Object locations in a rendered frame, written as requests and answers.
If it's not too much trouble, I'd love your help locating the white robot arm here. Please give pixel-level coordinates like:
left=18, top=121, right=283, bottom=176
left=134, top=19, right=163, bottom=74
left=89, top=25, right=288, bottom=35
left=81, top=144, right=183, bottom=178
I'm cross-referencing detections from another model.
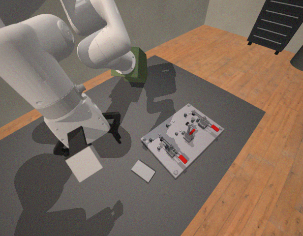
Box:
left=0, top=0, right=136, bottom=182

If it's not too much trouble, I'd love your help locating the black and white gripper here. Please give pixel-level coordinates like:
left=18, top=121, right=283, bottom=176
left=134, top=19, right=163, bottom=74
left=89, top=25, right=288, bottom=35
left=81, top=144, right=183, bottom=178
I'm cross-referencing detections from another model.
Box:
left=44, top=93, right=121, bottom=157

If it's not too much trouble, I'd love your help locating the toggle clamp with red handle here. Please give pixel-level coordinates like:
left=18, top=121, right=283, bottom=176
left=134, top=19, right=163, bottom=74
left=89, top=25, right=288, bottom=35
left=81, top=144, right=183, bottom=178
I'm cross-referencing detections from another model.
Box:
left=192, top=110, right=219, bottom=132
left=159, top=136, right=187, bottom=164

